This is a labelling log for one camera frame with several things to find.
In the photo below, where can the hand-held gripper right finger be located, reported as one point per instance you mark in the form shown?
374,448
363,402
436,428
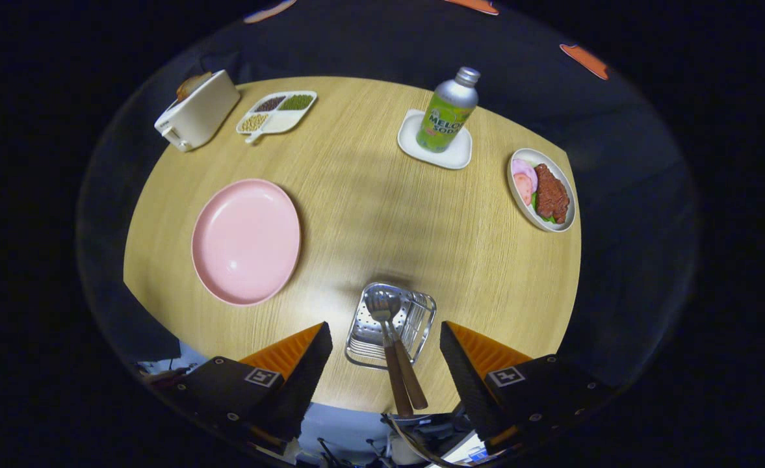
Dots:
466,383

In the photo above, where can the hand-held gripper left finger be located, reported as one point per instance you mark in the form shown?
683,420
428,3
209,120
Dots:
304,383

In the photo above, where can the pink plate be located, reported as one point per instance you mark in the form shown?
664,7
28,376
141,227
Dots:
246,244

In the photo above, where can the white oval dish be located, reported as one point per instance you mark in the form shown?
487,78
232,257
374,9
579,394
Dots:
520,211

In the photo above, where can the green lettuce leaf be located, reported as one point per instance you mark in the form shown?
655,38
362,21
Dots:
542,218

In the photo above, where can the brown meat piece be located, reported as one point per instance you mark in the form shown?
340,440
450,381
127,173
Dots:
551,195

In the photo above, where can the pink ham slices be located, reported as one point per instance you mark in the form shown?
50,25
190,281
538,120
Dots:
523,179

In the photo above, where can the white square coaster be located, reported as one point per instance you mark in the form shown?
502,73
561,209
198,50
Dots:
450,159

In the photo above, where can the white divided dish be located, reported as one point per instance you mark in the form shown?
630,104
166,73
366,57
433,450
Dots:
285,120

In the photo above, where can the pile of yellow soybeans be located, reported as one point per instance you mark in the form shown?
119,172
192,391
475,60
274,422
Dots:
254,121

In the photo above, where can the green soda bottle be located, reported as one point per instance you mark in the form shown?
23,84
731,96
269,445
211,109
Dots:
447,117

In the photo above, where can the pile of green beans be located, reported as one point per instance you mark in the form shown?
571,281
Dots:
298,102

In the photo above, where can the pile of red beans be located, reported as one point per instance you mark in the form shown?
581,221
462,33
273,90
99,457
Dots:
270,103

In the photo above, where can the white toaster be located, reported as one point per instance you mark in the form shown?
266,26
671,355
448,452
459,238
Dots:
203,114

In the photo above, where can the brown toast slice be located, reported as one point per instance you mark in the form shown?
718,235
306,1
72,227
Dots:
190,86

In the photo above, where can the black backdrop cloth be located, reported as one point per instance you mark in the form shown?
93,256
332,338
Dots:
356,39

